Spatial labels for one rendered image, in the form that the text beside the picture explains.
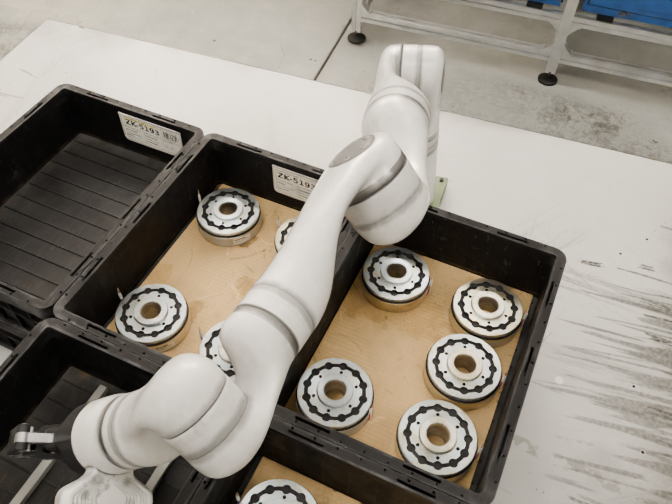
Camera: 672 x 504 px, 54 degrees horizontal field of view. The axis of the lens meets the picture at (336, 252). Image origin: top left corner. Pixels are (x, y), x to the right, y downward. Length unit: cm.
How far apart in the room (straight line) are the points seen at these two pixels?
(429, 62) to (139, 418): 73
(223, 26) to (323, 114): 167
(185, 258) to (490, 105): 187
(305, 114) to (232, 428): 105
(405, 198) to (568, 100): 219
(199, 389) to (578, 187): 106
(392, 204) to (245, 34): 241
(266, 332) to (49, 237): 66
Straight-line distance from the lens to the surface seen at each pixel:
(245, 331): 56
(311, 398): 88
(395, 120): 85
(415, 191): 70
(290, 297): 58
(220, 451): 54
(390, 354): 95
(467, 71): 289
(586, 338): 120
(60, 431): 72
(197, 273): 105
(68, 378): 100
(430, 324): 99
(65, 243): 115
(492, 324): 97
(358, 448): 78
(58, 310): 93
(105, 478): 69
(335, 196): 64
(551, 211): 137
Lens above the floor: 165
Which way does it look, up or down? 51 degrees down
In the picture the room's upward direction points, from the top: 2 degrees clockwise
